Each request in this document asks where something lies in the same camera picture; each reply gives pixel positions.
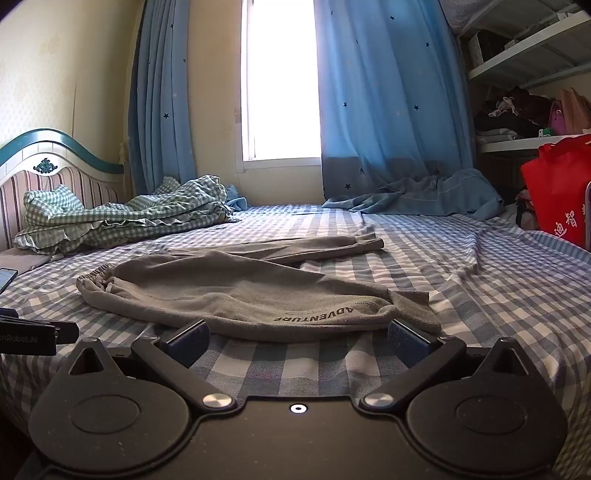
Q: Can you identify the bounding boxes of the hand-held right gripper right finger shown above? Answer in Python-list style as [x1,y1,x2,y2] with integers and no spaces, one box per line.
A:
[360,319,527,411]

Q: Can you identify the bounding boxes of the narrow blue star curtain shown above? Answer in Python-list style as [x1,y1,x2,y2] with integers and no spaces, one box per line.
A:
[128,0,198,195]

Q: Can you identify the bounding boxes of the blue blanket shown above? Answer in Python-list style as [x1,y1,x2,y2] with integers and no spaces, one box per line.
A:
[322,168,504,217]

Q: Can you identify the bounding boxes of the white shelf unit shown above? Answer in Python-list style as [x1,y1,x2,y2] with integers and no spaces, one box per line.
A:
[455,0,591,195]

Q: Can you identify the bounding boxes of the green checked quilt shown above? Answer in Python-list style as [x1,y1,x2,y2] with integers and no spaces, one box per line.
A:
[13,174,241,256]

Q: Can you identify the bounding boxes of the grey pants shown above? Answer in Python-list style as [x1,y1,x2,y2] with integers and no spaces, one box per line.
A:
[76,233,443,343]

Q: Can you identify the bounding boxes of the blue checked bed sheet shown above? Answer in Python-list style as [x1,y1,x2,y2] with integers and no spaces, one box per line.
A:
[0,203,591,480]

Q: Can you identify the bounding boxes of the red shopping bag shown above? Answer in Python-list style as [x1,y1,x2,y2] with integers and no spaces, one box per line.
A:
[521,135,591,252]

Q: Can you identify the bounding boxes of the pile of dark clothes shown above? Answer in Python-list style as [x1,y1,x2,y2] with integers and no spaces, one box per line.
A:
[475,88,555,141]

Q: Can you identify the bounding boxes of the tan bag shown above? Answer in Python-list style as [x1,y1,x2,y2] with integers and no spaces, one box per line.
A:
[558,88,591,136]

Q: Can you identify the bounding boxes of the pink bag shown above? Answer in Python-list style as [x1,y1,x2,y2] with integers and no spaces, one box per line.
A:
[547,102,568,136]

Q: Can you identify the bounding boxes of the striped headboard with teal trim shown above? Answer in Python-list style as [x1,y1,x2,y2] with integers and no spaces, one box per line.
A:
[0,128,134,252]

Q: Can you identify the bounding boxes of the bright window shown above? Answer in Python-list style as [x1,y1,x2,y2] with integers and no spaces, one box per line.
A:
[236,0,323,172]

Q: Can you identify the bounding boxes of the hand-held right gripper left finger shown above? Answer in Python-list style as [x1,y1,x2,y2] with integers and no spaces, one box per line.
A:
[68,319,236,411]

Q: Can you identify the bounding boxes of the wide blue star curtain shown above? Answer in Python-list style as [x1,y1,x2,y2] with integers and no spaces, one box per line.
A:
[313,0,476,200]

